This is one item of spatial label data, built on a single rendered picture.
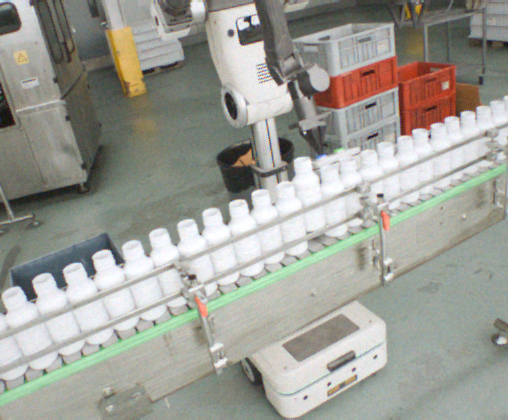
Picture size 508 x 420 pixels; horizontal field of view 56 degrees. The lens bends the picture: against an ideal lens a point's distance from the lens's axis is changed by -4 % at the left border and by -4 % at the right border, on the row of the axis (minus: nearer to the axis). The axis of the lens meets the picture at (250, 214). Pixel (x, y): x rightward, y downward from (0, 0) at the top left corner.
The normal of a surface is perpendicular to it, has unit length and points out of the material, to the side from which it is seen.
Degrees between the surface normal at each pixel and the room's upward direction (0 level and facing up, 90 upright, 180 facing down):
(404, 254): 90
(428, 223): 90
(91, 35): 90
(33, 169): 90
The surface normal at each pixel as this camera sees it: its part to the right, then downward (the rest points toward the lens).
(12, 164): 0.18, 0.42
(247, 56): 0.47, 0.33
